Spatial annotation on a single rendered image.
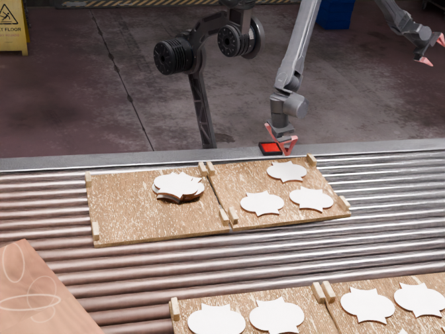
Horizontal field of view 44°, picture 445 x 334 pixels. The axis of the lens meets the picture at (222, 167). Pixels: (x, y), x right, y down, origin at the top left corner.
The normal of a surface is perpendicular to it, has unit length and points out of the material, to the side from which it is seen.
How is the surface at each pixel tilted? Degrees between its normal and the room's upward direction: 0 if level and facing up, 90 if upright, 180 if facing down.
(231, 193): 0
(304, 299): 0
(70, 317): 0
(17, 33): 78
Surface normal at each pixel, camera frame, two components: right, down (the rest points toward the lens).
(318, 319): 0.09, -0.83
